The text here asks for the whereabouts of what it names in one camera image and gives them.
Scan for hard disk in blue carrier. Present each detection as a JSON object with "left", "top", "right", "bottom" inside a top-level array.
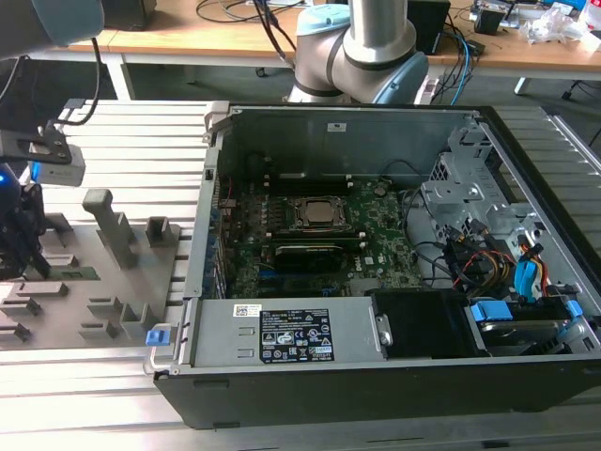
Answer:
[{"left": 464, "top": 298, "right": 586, "bottom": 359}]

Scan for small black device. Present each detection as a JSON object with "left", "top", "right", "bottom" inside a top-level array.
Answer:
[{"left": 472, "top": 5, "right": 507, "bottom": 35}]

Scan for blue cable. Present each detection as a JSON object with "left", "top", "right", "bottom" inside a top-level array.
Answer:
[{"left": 451, "top": 35, "right": 472, "bottom": 107}]

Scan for crumpled clear plastic bag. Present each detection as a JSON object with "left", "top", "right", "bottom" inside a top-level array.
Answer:
[{"left": 518, "top": 3, "right": 586, "bottom": 46}]

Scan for red white package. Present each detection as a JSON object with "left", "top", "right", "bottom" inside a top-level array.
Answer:
[{"left": 578, "top": 0, "right": 601, "bottom": 29}]

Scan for green RAM stick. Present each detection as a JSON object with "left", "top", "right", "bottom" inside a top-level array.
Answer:
[{"left": 49, "top": 266, "right": 102, "bottom": 282}]

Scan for blue flat data wire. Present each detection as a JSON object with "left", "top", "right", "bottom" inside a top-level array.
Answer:
[{"left": 513, "top": 258, "right": 540, "bottom": 304}]

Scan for black desktop box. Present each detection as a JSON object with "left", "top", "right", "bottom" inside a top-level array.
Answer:
[{"left": 407, "top": 0, "right": 453, "bottom": 56}]

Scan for white power strip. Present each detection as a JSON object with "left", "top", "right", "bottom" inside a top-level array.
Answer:
[{"left": 414, "top": 75, "right": 441, "bottom": 105}]

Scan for black graphics card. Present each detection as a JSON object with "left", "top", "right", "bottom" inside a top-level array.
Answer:
[{"left": 273, "top": 242, "right": 346, "bottom": 273}]

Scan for grey parts rack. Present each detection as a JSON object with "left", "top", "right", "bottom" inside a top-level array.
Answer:
[{"left": 0, "top": 187, "right": 185, "bottom": 351}]

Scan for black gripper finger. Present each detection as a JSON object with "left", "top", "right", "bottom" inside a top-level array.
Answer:
[{"left": 22, "top": 182, "right": 53, "bottom": 282}]

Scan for black chair base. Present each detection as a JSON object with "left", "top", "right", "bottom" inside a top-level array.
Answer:
[{"left": 561, "top": 77, "right": 601, "bottom": 101}]

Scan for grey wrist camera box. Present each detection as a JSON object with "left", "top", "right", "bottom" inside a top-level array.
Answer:
[{"left": 16, "top": 119, "right": 88, "bottom": 188}]

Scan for black camera cable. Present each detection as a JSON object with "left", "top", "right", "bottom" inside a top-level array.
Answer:
[{"left": 58, "top": 36, "right": 102, "bottom": 126}]

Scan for grey power supply unit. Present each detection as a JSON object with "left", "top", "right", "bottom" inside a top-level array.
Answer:
[{"left": 187, "top": 294, "right": 392, "bottom": 371}]

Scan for silver metal drive cage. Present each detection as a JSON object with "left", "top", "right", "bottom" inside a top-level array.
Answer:
[{"left": 419, "top": 124, "right": 546, "bottom": 250}]

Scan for wooden desk white frame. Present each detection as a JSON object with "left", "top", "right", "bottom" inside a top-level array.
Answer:
[
  {"left": 422, "top": 0, "right": 601, "bottom": 98},
  {"left": 27, "top": 0, "right": 301, "bottom": 102}
]

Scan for silver CPU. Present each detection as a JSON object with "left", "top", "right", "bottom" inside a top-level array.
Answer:
[{"left": 303, "top": 198, "right": 348, "bottom": 227}]

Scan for black PC case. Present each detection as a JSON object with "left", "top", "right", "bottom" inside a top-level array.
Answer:
[{"left": 152, "top": 101, "right": 601, "bottom": 431}]

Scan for silver metal handle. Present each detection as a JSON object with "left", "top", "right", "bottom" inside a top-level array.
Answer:
[{"left": 142, "top": 322, "right": 183, "bottom": 377}]

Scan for black cable bundle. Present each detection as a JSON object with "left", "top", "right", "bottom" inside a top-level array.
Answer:
[{"left": 402, "top": 187, "right": 464, "bottom": 288}]

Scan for red yellow wire bundle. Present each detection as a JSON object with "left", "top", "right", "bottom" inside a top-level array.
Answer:
[{"left": 453, "top": 248, "right": 517, "bottom": 288}]

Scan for thin black wire loop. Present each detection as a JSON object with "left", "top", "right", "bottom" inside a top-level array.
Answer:
[{"left": 380, "top": 159, "right": 426, "bottom": 189}]

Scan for black equipment box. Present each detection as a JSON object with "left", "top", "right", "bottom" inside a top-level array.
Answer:
[{"left": 101, "top": 0, "right": 157, "bottom": 30}]

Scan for green motherboard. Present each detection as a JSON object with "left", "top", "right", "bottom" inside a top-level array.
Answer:
[{"left": 216, "top": 178, "right": 426, "bottom": 301}]

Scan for RAM slot white clips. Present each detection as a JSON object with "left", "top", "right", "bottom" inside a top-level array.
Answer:
[
  {"left": 263, "top": 182, "right": 354, "bottom": 193},
  {"left": 263, "top": 173, "right": 354, "bottom": 183}
]

